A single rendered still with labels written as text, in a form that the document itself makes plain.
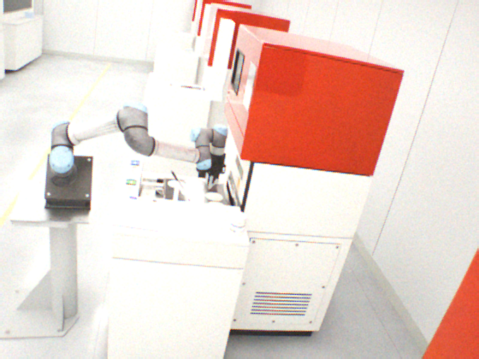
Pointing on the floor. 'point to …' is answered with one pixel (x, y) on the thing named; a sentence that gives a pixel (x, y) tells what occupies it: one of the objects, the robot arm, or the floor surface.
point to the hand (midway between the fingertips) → (208, 186)
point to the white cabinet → (170, 309)
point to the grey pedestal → (47, 294)
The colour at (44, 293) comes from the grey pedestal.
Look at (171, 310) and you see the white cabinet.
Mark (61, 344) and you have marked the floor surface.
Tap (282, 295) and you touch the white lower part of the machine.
